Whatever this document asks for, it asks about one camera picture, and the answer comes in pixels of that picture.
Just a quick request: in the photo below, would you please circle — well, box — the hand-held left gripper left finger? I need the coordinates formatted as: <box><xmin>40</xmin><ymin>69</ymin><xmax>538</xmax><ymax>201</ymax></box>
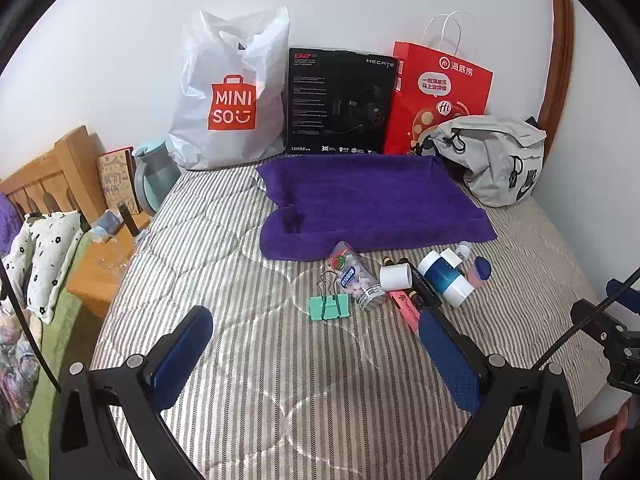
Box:
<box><xmin>50</xmin><ymin>305</ymin><xmax>215</xmax><ymax>480</ymax></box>

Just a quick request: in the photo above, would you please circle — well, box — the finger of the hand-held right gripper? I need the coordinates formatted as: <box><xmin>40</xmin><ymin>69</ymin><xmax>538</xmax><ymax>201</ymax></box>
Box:
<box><xmin>606</xmin><ymin>279</ymin><xmax>640</xmax><ymax>313</ymax></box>
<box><xmin>571</xmin><ymin>299</ymin><xmax>628</xmax><ymax>346</ymax></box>

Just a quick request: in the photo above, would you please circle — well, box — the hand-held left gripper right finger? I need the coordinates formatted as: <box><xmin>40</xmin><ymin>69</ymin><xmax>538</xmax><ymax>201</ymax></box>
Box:
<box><xmin>419</xmin><ymin>305</ymin><xmax>583</xmax><ymax>480</ymax></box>

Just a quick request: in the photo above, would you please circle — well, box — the pink ear pick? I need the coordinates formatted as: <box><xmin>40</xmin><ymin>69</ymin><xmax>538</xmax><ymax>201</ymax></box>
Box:
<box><xmin>387</xmin><ymin>287</ymin><xmax>423</xmax><ymax>333</ymax></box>

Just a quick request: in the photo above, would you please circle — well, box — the blue and white bottle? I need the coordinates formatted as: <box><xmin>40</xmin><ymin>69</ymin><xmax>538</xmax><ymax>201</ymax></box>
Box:
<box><xmin>417</xmin><ymin>250</ymin><xmax>475</xmax><ymax>308</ymax></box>

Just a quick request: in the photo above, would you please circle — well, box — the pink and blue container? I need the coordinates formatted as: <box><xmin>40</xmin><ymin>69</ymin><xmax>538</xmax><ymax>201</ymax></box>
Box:
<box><xmin>466</xmin><ymin>256</ymin><xmax>493</xmax><ymax>290</ymax></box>

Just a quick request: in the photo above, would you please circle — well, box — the clear candy bottle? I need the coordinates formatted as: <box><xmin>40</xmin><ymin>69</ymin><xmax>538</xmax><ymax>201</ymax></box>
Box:
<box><xmin>327</xmin><ymin>241</ymin><xmax>388</xmax><ymax>308</ymax></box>

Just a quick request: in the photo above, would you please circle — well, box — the green binder clip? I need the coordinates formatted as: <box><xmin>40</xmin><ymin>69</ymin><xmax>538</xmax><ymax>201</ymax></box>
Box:
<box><xmin>308</xmin><ymin>270</ymin><xmax>352</xmax><ymax>322</ymax></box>

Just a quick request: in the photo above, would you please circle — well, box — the person's right hand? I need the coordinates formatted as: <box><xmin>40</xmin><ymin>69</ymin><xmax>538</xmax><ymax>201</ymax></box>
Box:
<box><xmin>605</xmin><ymin>402</ymin><xmax>640</xmax><ymax>463</ymax></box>

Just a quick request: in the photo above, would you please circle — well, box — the black tube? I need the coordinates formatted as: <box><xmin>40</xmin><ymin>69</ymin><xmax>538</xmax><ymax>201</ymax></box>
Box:
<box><xmin>397</xmin><ymin>258</ymin><xmax>442</xmax><ymax>309</ymax></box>

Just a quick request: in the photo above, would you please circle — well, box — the small white jar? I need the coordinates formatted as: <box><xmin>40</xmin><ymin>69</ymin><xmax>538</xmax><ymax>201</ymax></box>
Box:
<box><xmin>379</xmin><ymin>264</ymin><xmax>412</xmax><ymax>292</ymax></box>

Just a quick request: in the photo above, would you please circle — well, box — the wooden nightstand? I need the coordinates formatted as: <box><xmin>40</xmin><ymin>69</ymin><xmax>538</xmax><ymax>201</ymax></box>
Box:
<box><xmin>66</xmin><ymin>210</ymin><xmax>153</xmax><ymax>318</ymax></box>

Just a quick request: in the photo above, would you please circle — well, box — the green blanket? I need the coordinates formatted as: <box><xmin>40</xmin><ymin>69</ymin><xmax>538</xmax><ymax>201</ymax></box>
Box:
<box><xmin>20</xmin><ymin>232</ymin><xmax>108</xmax><ymax>476</ymax></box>

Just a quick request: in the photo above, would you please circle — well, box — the black cylinder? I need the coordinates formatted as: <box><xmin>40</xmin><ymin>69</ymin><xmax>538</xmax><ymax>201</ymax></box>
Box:
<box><xmin>117</xmin><ymin>203</ymin><xmax>141</xmax><ymax>237</ymax></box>

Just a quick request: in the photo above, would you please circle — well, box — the blue and white packet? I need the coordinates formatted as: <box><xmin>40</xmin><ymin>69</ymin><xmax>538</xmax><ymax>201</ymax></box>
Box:
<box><xmin>90</xmin><ymin>208</ymin><xmax>123</xmax><ymax>244</ymax></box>

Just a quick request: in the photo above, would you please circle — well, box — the multicoloured patterned cloth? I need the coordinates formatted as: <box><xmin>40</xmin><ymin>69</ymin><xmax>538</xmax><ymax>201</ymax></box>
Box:
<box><xmin>0</xmin><ymin>290</ymin><xmax>43</xmax><ymax>426</ymax></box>

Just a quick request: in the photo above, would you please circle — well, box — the white floral pillow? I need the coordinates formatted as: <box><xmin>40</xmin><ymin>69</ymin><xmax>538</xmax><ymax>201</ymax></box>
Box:
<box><xmin>2</xmin><ymin>211</ymin><xmax>88</xmax><ymax>325</ymax></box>

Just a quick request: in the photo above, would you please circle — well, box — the purple towel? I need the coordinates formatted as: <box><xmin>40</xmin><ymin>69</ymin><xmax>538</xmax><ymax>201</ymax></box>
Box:
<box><xmin>256</xmin><ymin>155</ymin><xmax>497</xmax><ymax>262</ymax></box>

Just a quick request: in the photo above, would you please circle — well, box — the teal kettle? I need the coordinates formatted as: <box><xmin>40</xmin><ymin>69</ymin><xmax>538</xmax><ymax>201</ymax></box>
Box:
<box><xmin>131</xmin><ymin>138</ymin><xmax>182</xmax><ymax>213</ymax></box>

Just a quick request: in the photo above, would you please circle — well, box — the patterned book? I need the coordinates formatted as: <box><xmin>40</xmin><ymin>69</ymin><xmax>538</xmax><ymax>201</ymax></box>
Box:
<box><xmin>96</xmin><ymin>146</ymin><xmax>143</xmax><ymax>218</ymax></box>

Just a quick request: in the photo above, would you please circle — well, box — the purple cloth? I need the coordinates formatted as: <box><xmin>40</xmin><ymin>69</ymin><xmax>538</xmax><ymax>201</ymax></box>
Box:
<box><xmin>0</xmin><ymin>192</ymin><xmax>26</xmax><ymax>256</ymax></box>

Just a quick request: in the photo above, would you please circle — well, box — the light wooden headboard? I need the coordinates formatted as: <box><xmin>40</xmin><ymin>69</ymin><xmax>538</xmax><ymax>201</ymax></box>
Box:
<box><xmin>0</xmin><ymin>125</ymin><xmax>108</xmax><ymax>233</ymax></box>

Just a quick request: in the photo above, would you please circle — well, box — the red paper bag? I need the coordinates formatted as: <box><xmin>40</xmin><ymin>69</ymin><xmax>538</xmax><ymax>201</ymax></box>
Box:
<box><xmin>384</xmin><ymin>10</ymin><xmax>494</xmax><ymax>157</ymax></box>

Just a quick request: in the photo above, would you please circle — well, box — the black cardboard box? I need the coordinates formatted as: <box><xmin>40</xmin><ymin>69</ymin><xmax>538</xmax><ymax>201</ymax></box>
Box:
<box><xmin>286</xmin><ymin>47</ymin><xmax>399</xmax><ymax>156</ymax></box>

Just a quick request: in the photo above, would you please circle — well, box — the white plastic shopping bag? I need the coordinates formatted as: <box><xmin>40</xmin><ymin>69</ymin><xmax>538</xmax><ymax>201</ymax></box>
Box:
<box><xmin>167</xmin><ymin>6</ymin><xmax>291</xmax><ymax>171</ymax></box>

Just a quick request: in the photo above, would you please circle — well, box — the black braided cable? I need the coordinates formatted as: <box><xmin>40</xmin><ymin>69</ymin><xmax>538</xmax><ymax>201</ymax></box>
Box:
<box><xmin>537</xmin><ymin>267</ymin><xmax>640</xmax><ymax>368</ymax></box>

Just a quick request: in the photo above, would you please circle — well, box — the thin black cable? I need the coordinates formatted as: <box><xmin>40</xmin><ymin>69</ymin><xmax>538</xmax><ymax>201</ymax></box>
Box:
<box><xmin>0</xmin><ymin>260</ymin><xmax>62</xmax><ymax>396</ymax></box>

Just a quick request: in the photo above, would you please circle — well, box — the grey drawstring bag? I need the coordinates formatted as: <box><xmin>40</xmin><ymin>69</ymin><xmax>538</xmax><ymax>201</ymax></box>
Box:
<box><xmin>429</xmin><ymin>115</ymin><xmax>548</xmax><ymax>208</ymax></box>

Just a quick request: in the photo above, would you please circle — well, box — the dark wooden bed frame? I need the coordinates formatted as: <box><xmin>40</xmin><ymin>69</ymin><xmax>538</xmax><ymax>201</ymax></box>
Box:
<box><xmin>537</xmin><ymin>0</ymin><xmax>576</xmax><ymax>161</ymax></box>

